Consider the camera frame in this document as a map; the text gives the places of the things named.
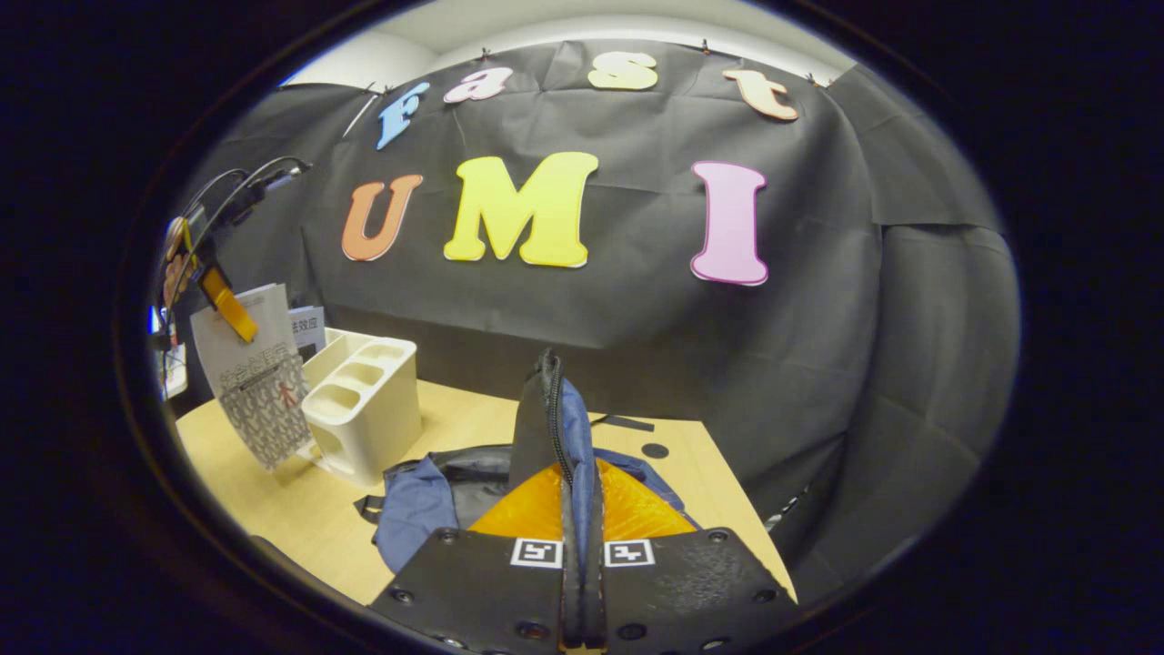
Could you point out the small white table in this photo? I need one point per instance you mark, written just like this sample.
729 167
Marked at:
175 371

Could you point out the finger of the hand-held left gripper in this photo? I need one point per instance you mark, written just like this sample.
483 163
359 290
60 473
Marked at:
232 314

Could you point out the lavender spine book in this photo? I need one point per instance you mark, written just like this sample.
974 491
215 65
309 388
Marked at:
307 329

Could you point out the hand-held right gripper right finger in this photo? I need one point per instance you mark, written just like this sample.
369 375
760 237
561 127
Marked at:
691 582

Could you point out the blue schoolbag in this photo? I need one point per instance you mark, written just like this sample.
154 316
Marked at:
418 509

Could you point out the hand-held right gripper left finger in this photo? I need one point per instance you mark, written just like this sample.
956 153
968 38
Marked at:
473 582

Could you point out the black round table grommet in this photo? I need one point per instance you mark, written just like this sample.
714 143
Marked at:
655 450

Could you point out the white plastic bookshelf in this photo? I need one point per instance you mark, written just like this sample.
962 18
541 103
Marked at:
364 428

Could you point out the computer monitor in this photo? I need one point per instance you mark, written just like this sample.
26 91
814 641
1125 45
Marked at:
154 320

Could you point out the white grey patterned book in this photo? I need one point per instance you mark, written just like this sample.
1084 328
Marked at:
259 400

